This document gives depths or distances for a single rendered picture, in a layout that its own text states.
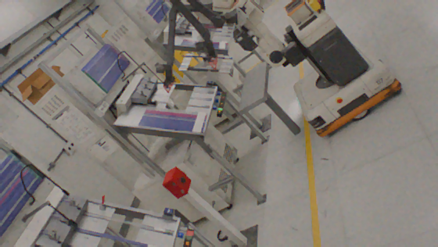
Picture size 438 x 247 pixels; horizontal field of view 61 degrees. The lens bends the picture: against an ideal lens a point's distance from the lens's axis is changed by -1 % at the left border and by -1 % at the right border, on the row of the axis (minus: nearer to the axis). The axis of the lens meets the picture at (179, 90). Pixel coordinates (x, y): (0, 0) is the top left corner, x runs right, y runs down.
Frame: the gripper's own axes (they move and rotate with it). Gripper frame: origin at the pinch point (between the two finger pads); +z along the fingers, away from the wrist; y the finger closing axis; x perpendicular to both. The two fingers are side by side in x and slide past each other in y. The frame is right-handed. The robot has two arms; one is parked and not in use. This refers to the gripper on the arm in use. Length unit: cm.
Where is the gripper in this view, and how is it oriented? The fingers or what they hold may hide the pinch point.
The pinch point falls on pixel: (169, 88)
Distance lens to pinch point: 299.8
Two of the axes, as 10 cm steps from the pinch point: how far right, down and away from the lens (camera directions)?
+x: 9.7, 1.1, -2.2
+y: -2.5, 5.1, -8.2
